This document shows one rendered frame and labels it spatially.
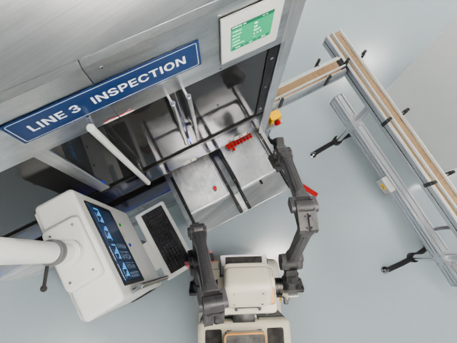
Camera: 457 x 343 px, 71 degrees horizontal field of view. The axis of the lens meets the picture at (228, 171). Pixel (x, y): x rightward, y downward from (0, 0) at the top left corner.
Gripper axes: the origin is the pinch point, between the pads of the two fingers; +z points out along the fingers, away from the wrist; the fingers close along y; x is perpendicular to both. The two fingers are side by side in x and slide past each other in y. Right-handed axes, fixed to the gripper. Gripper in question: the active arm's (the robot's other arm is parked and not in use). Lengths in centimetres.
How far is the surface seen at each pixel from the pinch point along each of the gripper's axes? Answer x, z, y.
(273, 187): 2.7, 20.4, -8.2
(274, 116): -15.9, 6.0, 28.3
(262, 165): 2.2, 20.3, 7.7
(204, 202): 45.2, 19.4, 2.9
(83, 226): 91, -51, 4
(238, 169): 17.1, 20.1, 11.8
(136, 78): 46, -89, 27
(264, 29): 3, -86, 27
